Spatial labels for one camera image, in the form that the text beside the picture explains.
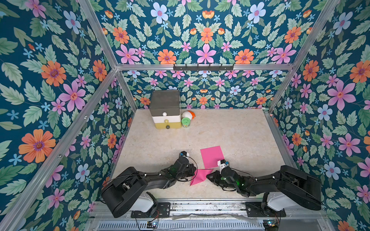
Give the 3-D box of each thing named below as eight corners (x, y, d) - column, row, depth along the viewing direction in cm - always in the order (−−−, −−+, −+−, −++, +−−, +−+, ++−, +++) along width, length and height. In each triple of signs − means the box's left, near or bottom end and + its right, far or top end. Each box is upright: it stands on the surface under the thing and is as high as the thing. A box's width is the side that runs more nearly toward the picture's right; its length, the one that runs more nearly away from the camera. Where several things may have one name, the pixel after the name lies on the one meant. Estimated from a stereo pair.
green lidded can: (181, 127, 110) (181, 124, 107) (182, 120, 115) (181, 117, 111) (190, 127, 110) (190, 124, 107) (191, 120, 115) (190, 117, 111)
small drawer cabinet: (152, 131, 109) (145, 112, 93) (158, 106, 126) (153, 86, 110) (180, 131, 109) (178, 112, 93) (182, 106, 126) (180, 86, 110)
